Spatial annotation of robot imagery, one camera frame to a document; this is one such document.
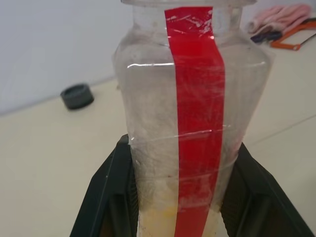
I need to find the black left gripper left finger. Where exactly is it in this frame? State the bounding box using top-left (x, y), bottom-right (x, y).
top-left (69, 134), bottom-right (140, 237)

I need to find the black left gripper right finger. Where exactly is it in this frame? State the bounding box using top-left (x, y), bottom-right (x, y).
top-left (219, 142), bottom-right (316, 237)

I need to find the clear bottle with red tape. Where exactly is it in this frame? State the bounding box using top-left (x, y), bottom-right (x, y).
top-left (112, 0), bottom-right (275, 237)

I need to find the dark grey round cap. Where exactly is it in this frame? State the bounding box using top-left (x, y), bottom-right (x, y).
top-left (60, 82), bottom-right (95, 110)

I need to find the orange hacksaw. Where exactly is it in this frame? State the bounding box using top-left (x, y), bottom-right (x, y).
top-left (270, 20), bottom-right (316, 52)

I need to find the pink towel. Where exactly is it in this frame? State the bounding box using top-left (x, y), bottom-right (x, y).
top-left (246, 4), bottom-right (313, 36)

